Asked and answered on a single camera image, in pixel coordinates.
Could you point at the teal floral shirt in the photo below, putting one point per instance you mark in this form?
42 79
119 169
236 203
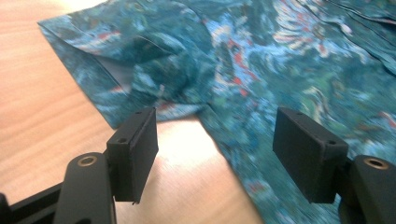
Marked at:
264 62

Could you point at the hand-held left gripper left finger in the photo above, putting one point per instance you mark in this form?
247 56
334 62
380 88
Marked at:
137 155

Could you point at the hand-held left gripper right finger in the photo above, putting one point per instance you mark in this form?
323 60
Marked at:
308 155

